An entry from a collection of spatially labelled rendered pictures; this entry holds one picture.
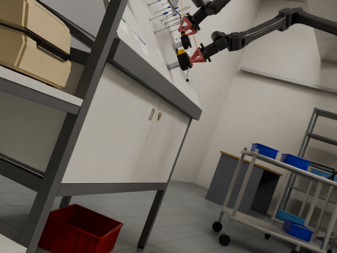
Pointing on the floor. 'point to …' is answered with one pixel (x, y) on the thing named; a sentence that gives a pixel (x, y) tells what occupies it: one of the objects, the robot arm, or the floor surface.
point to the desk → (248, 203)
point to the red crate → (79, 231)
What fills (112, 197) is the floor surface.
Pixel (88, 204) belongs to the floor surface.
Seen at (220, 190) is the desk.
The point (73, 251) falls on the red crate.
